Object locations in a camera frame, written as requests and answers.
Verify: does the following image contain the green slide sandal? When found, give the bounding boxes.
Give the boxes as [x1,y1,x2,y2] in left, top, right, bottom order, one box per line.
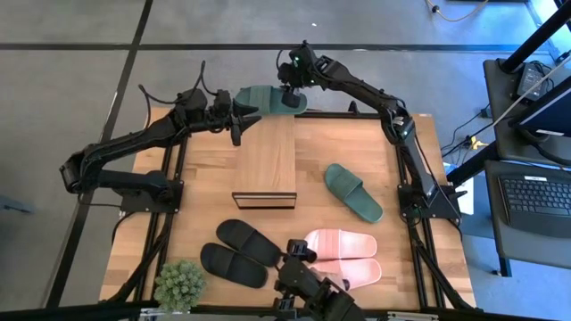
[324,162,385,225]
[233,85,309,117]

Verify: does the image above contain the wooden shelf with black frame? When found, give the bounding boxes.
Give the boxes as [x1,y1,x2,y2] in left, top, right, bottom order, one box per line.
[231,111,298,210]

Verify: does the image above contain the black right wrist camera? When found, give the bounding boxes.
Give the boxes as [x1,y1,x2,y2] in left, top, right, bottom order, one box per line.
[281,90,302,109]

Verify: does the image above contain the dark grey desk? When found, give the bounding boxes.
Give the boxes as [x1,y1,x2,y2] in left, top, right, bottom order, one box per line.
[483,57,571,169]
[484,159,571,277]

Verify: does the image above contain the black slanted pole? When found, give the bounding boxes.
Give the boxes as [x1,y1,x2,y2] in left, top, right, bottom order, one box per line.
[499,0,571,73]

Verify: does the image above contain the black rig crossbar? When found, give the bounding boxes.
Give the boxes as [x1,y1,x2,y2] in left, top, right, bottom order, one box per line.
[0,299,571,321]

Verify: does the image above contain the blue floor object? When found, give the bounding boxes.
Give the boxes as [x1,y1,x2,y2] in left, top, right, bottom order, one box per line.
[0,195,36,216]

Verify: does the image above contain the black aluminium table frame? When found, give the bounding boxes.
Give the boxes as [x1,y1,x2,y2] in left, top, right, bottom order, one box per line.
[106,100,476,313]

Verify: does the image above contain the white paper sheet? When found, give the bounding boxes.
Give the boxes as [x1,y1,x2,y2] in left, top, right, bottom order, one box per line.
[445,160,476,216]

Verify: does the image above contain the pink slide sandal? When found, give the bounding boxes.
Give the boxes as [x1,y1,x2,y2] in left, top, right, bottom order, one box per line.
[311,257,383,291]
[305,228,378,260]

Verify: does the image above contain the black laptop keyboard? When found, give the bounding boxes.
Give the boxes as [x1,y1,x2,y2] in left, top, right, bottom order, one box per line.
[496,172,571,240]

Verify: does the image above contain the black slide sandal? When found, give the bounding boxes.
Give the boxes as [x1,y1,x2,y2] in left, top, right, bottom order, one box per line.
[215,218,283,268]
[199,242,269,290]

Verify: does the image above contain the dark computer monitor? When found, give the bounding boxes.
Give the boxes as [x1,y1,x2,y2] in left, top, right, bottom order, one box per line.
[508,75,571,139]

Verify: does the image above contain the black power adapter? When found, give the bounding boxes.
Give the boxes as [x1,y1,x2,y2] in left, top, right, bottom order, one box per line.
[516,62,549,102]

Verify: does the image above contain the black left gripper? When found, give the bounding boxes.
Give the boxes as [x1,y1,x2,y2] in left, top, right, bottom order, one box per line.
[209,90,263,134]

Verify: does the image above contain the green artificial plant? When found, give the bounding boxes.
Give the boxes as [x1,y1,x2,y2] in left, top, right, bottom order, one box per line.
[153,259,209,314]

